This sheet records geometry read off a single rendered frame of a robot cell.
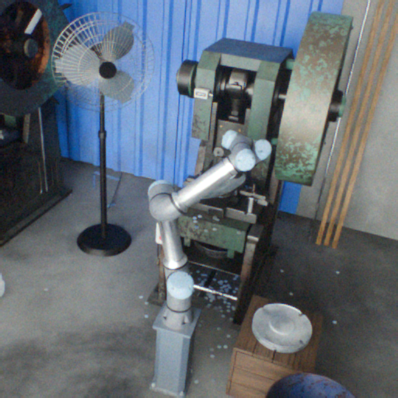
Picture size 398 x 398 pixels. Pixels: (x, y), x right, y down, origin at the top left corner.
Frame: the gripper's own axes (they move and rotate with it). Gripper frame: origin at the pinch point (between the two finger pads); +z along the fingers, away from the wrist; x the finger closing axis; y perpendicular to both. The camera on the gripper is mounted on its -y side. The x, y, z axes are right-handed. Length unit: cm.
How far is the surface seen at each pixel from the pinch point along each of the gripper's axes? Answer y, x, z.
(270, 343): 0, 82, 11
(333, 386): -3, 102, -18
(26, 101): 58, -92, 96
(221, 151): -16.3, -17.1, 22.5
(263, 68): -27, -42, -19
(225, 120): -18.3, -30.5, 12.0
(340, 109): -54, -13, -29
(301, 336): -16, 84, 8
